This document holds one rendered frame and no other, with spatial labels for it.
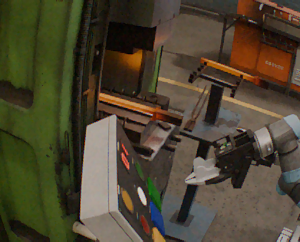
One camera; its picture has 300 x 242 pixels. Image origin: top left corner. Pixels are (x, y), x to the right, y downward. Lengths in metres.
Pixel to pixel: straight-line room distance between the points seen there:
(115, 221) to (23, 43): 0.64
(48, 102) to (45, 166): 0.23
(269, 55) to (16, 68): 4.08
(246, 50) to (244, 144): 3.96
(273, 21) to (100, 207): 4.13
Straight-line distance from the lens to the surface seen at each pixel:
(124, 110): 1.35
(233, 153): 0.87
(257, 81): 1.86
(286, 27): 4.59
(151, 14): 1.05
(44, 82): 0.97
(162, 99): 1.49
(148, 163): 1.26
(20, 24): 1.07
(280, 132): 0.91
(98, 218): 0.64
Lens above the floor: 1.63
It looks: 29 degrees down
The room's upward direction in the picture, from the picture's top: 9 degrees clockwise
